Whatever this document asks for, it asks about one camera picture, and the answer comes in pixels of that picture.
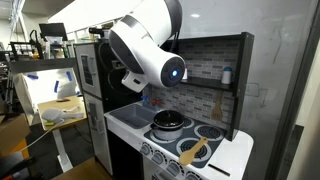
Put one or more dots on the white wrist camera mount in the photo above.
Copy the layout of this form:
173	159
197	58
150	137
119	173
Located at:
133	81

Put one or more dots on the brown cardboard box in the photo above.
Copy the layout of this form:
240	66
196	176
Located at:
13	133

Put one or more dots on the short blue tape strip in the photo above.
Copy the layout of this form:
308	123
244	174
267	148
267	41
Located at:
32	76

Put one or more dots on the black white toy kitchen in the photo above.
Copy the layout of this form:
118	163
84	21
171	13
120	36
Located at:
245	66

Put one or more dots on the wooden spatula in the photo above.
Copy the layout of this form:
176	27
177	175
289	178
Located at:
193	151
217	111

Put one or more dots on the small pot with black lid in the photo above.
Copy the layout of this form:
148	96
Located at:
168	123

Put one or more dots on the white plastic object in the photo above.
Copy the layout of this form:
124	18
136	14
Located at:
53	115

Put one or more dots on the long blue tape strip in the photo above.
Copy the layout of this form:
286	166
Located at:
56	86

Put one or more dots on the white shaker with blue cap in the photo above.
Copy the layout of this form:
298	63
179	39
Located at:
226	76

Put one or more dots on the small orange item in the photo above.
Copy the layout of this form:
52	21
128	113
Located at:
63	99

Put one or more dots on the grey brick backsplash panel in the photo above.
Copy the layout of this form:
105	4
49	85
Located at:
203	100

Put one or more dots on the black computer monitor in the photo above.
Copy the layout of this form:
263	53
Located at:
53	31

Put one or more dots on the white foam board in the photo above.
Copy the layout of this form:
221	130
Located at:
43	86

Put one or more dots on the black camera on fridge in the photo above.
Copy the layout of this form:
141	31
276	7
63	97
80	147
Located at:
98	32

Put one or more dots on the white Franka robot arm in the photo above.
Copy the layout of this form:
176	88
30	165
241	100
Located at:
143	36

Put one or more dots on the grey shelf board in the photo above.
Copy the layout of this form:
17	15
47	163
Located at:
40	65

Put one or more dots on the grey stove knob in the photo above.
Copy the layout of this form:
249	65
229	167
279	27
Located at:
145	149
192	176
174	168
158	157

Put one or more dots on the wooden table with white leg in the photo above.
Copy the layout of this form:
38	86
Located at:
46	104

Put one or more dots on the grey plastic sink basin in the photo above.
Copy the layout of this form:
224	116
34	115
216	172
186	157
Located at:
131	115

